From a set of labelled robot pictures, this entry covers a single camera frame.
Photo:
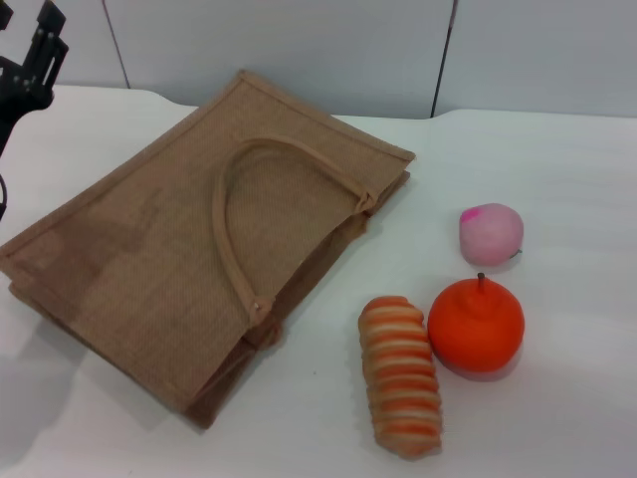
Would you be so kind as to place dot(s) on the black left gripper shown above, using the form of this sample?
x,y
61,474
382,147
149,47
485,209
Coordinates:
x,y
17,94

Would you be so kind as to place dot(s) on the brown jute handbag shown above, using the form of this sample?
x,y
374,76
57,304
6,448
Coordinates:
x,y
174,239

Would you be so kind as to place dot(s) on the pink toy peach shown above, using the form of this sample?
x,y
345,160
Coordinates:
x,y
490,234

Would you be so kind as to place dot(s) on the striped orange bread loaf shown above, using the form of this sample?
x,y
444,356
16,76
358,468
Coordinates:
x,y
400,378

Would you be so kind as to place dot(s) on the orange toy fruit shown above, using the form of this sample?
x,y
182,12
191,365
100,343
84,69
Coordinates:
x,y
475,328

